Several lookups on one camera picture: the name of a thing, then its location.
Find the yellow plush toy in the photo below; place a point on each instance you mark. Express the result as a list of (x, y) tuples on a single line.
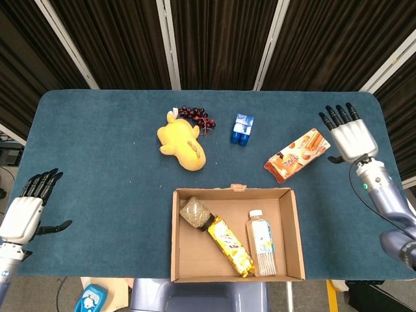
[(182, 143)]

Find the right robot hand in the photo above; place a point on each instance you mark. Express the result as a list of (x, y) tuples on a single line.
[(354, 139)]

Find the gold snack packet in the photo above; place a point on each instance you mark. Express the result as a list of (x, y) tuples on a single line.
[(230, 247)]

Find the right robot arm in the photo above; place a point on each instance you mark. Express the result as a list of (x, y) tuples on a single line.
[(386, 195)]

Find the transparent bottle white cap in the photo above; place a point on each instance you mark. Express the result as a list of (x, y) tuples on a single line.
[(261, 240)]

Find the round glass grain jar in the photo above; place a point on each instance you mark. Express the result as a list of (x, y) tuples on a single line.
[(195, 213)]

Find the orange biscuit box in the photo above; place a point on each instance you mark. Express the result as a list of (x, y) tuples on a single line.
[(295, 157)]

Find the blue toy building block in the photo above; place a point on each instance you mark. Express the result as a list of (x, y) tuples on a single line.
[(240, 130)]

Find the dark red grape bunch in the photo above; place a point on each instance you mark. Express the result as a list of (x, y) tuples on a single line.
[(191, 113)]

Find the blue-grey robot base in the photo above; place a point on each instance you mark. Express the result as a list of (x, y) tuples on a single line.
[(195, 297)]

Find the open cardboard box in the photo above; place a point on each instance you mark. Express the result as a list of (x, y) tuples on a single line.
[(191, 260)]

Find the dark pleated curtain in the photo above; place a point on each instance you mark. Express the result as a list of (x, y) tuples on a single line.
[(221, 42)]

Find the white metal frame post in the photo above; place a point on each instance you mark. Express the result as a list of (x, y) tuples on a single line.
[(390, 63), (410, 183), (65, 42), (271, 42), (167, 39), (13, 135)]

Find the black floor equipment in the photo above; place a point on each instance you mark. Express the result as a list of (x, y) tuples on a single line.
[(9, 156)]

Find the blue felt table cover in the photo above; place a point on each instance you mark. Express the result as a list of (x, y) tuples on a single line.
[(97, 195)]

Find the blue cartoon slipper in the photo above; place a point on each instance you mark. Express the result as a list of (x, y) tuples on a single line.
[(92, 297)]

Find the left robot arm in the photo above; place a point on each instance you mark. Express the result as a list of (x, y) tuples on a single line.
[(8, 263)]

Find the grey metal table leg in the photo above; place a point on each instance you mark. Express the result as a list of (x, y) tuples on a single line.
[(289, 297)]

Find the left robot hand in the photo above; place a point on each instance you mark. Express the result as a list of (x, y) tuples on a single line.
[(19, 221)]

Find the yellow bar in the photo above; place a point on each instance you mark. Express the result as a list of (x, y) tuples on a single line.
[(332, 297)]

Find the black case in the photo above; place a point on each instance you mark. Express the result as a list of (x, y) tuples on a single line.
[(370, 297)]

